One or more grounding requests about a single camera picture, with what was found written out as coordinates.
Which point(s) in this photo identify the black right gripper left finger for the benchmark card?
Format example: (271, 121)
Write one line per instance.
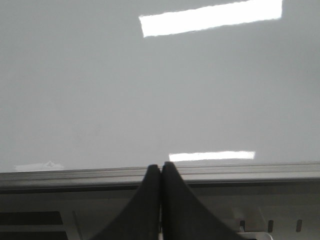
(139, 220)

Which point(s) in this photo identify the white whiteboard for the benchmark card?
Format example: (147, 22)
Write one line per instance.
(90, 84)

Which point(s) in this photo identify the grey whiteboard frame rail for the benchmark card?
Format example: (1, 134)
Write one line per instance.
(128, 178)

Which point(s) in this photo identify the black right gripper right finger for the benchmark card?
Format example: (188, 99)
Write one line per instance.
(184, 217)

